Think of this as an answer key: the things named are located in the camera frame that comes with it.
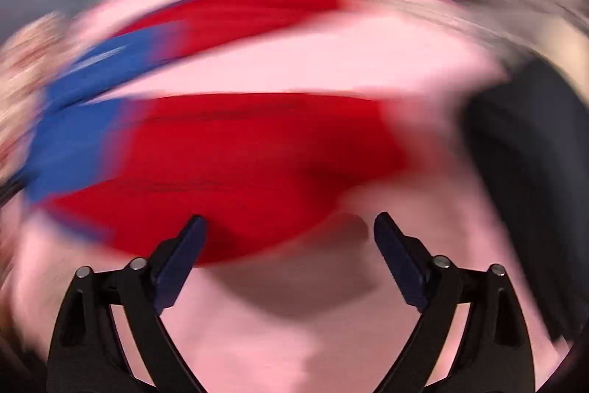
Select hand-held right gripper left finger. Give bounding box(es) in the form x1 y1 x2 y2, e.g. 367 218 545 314
46 214 209 393

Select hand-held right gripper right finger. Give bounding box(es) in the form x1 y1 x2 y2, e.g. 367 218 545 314
373 211 537 393

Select patterned cloth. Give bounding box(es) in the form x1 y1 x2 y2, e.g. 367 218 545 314
0 13 70 191

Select pink blanket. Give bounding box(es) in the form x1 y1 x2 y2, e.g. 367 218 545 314
0 0 574 393

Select dark cloth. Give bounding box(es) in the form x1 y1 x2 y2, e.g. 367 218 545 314
460 56 586 343

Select red and blue pants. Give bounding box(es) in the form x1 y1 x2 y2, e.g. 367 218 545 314
23 0 417 269

